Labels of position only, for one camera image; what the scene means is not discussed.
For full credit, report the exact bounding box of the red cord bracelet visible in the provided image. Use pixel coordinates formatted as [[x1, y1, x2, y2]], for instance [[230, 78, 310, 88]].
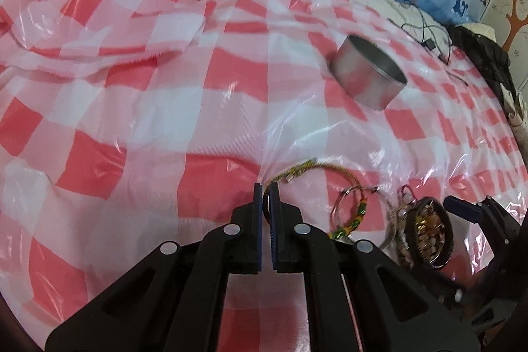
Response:
[[397, 184, 418, 208]]

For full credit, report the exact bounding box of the thin silver bangle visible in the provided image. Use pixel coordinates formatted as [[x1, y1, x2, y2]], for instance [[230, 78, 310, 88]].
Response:
[[328, 186, 396, 251]]

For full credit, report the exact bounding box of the black jacket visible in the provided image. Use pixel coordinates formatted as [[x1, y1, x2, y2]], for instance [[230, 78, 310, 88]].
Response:
[[446, 25, 526, 121]]

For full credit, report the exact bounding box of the round silver metal tin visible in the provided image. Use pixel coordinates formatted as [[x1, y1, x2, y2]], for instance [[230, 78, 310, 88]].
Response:
[[328, 35, 407, 111]]

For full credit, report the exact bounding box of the red white checkered plastic sheet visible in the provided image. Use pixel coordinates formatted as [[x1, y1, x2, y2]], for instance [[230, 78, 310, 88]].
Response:
[[1, 0, 527, 345]]

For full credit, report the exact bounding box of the white pearl bead bracelet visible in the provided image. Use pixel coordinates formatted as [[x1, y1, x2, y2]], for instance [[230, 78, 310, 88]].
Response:
[[394, 206, 418, 266]]

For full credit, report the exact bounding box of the black cable with adapter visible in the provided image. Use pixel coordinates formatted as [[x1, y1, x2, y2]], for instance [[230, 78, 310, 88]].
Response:
[[387, 3, 469, 87]]

